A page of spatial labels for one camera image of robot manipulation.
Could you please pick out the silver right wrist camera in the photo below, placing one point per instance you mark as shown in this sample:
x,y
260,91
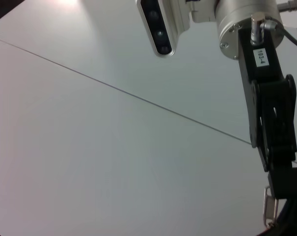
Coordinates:
x,y
158,24

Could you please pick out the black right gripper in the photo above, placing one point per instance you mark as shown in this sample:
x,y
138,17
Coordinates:
x,y
268,78

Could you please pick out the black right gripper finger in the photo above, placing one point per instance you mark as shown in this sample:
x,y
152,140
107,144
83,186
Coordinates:
x,y
284,182

